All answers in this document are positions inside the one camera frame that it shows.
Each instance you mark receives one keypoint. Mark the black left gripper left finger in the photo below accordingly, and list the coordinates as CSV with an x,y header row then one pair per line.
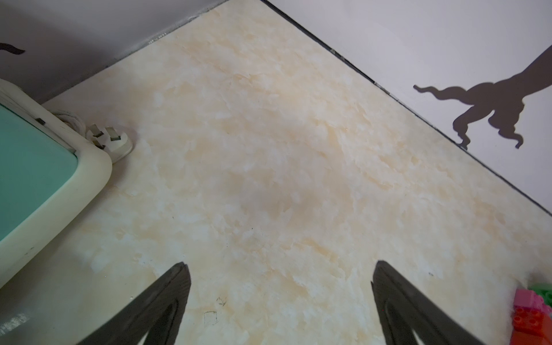
x,y
153,317

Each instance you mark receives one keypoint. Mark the long red lego brick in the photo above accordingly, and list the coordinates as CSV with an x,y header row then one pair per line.
x,y
530,327

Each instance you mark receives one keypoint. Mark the pink lego brick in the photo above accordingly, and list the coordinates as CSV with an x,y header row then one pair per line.
x,y
524,298

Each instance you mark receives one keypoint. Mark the white power plug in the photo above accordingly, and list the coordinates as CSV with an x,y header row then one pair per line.
x,y
115,143

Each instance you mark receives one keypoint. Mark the dark green lego brick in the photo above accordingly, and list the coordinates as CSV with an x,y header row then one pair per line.
x,y
544,290

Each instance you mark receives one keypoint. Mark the mint green toaster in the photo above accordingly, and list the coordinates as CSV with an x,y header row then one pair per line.
x,y
49,174

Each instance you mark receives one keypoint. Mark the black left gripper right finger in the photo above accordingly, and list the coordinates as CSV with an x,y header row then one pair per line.
x,y
407,316

